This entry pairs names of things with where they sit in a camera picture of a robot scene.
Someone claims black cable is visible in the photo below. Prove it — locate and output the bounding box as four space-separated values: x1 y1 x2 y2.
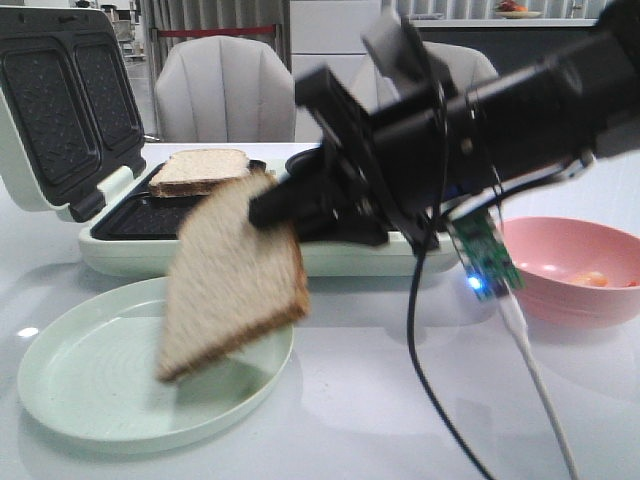
407 79 506 480

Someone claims right grey upholstered chair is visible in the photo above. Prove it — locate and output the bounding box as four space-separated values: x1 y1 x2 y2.
349 42 498 110

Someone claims mint green breakfast maker base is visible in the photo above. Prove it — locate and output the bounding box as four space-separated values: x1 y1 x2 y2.
78 149 456 279

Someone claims black round frying pan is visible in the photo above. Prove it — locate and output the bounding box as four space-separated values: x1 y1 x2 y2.
285 147 324 176

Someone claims grey upholstered chair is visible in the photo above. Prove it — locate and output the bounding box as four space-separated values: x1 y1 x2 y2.
349 42 498 110
155 36 296 143

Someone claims red barrier belt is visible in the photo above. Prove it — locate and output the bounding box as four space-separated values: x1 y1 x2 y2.
155 24 278 38

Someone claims white usb cable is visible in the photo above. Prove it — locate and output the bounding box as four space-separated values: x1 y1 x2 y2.
499 294 581 480

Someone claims mint green divided plate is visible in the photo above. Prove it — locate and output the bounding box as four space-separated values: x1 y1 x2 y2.
17 278 294 454

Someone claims mint green sandwich maker lid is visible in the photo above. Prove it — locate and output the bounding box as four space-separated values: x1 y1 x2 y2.
1 6 146 223

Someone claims fruit plate on counter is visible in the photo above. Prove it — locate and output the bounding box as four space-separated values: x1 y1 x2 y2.
494 0 542 19

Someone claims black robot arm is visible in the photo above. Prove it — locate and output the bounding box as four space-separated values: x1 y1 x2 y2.
249 1 639 249

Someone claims orange cooked shrimp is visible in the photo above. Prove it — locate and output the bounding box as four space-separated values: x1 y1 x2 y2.
569 271 609 288

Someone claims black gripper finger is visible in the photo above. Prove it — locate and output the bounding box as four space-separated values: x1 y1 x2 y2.
248 173 349 229

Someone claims green circuit board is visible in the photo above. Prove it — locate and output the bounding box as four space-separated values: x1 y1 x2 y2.
447 210 524 301

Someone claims left grey upholstered chair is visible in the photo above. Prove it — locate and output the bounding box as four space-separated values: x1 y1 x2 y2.
155 36 296 143

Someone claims pink plastic bowl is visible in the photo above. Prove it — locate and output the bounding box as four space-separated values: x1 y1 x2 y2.
502 216 639 329

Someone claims white cabinet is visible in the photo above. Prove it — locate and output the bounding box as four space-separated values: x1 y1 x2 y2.
289 0 386 142

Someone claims white bread slice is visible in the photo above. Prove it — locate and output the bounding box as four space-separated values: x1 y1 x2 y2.
148 149 249 198
155 172 310 382

